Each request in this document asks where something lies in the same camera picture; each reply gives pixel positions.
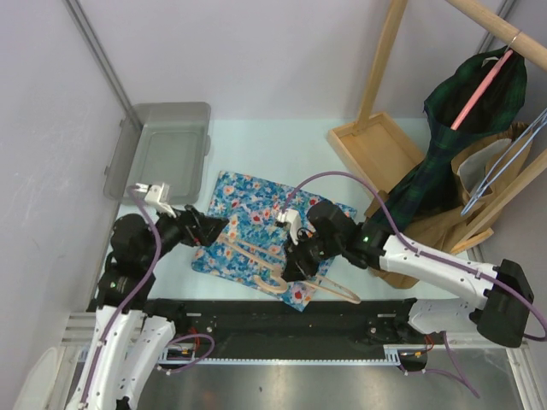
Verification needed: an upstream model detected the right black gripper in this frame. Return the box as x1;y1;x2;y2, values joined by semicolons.
280;230;343;284

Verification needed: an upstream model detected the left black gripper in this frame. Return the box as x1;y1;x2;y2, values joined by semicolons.
140;200;228;266

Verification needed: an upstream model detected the beige wooden hanger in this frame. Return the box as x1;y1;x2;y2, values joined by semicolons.
217;234;362;305

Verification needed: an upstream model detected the blue floral garment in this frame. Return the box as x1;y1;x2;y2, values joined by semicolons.
191;171;333;312

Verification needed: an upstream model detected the dark green garment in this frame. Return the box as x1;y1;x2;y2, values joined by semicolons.
385;48;527;231

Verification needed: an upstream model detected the light blue wire hanger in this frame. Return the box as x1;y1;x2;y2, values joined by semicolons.
461;108;547;216

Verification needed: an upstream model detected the pink plastic hanger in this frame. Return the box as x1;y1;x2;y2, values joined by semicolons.
450;50;514;131

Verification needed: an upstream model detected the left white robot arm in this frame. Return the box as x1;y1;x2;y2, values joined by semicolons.
67;205;229;409

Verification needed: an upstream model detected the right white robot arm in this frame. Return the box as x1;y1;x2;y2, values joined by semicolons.
276;200;533;348

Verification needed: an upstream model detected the grey plastic bin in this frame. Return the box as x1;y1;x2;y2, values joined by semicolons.
103;102;211;205

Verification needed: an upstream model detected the wooden clothes rack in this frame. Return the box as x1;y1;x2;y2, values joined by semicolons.
328;1;527;231

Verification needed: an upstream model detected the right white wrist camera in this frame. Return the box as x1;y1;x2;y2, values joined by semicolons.
276;208;303;245

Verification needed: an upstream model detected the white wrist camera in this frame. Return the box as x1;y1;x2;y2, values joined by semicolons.
128;183;176;218
276;208;303;245

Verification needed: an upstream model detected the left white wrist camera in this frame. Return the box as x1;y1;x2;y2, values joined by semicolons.
128;183;176;218

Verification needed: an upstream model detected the white slotted cable duct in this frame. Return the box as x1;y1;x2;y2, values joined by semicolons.
157;344;405;366

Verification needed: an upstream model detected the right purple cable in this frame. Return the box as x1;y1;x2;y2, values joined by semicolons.
284;170;547;398

